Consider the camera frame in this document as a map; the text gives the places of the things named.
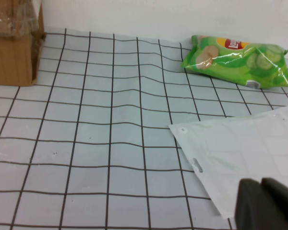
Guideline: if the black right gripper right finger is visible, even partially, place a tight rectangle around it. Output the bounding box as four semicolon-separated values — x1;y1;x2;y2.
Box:
261;177;288;230

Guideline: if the white plastic zip bag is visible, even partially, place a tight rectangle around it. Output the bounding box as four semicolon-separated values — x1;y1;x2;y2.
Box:
168;106;288;219

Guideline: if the taped brown cardboard box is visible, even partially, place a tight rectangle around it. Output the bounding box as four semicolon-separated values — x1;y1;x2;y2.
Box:
0;0;47;86

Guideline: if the white black-grid tablecloth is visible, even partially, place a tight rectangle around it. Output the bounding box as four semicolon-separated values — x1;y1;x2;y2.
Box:
0;26;288;230

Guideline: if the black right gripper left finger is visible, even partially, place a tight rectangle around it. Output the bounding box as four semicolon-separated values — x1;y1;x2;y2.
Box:
234;178;288;230

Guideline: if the green Lay's cucumber chip bag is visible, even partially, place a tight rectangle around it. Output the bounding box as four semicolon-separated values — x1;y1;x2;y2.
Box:
181;34;288;91

